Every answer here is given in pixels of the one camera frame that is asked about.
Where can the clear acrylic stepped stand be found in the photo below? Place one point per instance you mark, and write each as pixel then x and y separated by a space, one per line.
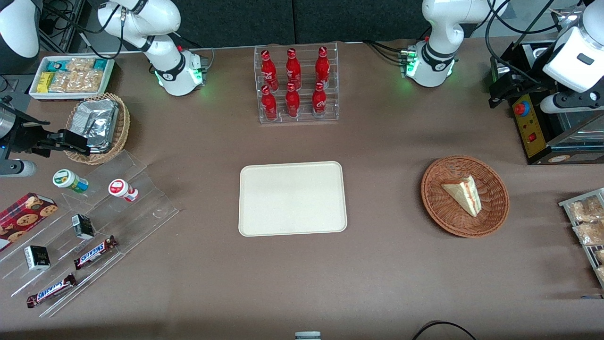
pixel 141 217

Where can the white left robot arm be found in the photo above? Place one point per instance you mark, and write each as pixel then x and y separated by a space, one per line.
pixel 439 28

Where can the cream plastic tray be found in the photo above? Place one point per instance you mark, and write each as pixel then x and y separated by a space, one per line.
pixel 292 198

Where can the yellow snack packet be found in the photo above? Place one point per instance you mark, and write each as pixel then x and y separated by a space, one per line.
pixel 45 82

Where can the clear acrylic bottle rack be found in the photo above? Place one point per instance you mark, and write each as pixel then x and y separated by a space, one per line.
pixel 304 119

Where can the silver foil pack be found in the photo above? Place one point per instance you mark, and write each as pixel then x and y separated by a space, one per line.
pixel 101 149
pixel 94 120

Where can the red tartan cookie box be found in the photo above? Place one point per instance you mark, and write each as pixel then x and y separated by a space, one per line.
pixel 23 219

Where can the red lid snack cup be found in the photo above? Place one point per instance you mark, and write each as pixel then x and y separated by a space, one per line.
pixel 121 189

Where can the teal snack packet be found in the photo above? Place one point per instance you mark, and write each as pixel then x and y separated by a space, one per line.
pixel 55 65
pixel 100 64

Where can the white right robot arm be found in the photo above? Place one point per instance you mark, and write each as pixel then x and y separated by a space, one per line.
pixel 167 71

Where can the dark equipment rack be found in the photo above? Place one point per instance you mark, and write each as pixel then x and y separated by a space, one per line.
pixel 56 23

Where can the Snickers chocolate bar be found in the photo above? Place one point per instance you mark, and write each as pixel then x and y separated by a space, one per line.
pixel 51 291
pixel 94 252

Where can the small black white box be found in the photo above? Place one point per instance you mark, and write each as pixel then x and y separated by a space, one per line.
pixel 37 258
pixel 83 226

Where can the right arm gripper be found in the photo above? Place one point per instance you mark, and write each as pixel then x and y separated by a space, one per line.
pixel 21 136

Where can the black food warmer case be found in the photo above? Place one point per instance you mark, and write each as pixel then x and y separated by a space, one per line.
pixel 535 137

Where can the light wicker basket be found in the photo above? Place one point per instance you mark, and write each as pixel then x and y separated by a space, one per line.
pixel 121 127

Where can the triangular sandwich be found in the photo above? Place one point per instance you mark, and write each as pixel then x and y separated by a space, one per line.
pixel 465 193

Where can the grey object at table edge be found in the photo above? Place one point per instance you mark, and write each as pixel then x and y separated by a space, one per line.
pixel 307 335

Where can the clear bag of snacks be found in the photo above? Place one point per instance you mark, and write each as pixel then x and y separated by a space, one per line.
pixel 601 273
pixel 600 257
pixel 591 233
pixel 587 209

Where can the white rectangular snack tray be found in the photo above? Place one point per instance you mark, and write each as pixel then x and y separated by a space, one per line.
pixel 37 96

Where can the red cola bottle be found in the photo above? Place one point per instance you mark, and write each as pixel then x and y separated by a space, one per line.
pixel 292 102
pixel 319 101
pixel 269 71
pixel 269 105
pixel 322 67
pixel 293 70

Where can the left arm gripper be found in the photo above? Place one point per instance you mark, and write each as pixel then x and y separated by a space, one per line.
pixel 524 78

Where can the green lid snack cup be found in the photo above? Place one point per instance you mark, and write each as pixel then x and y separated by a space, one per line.
pixel 68 180

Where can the clear bag of crackers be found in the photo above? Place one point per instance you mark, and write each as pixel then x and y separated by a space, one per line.
pixel 80 64
pixel 86 80
pixel 60 81

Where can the brown wicker basket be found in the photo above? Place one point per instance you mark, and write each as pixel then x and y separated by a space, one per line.
pixel 441 212

